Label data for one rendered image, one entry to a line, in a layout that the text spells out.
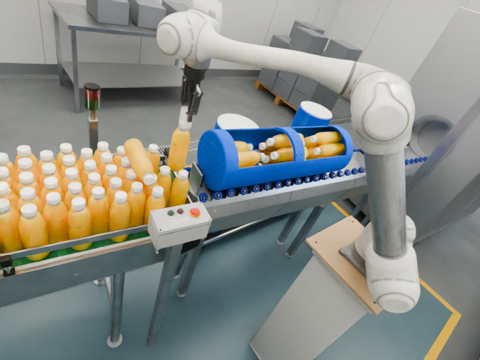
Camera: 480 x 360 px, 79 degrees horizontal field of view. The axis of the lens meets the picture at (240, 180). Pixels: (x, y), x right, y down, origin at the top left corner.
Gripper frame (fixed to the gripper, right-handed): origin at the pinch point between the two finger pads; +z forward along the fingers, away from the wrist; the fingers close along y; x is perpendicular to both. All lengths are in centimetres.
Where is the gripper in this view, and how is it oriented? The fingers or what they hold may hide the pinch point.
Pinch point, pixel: (186, 118)
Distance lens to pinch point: 116.0
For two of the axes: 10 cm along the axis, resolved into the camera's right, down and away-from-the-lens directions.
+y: -4.8, -6.5, 5.9
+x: -8.3, 1.3, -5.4
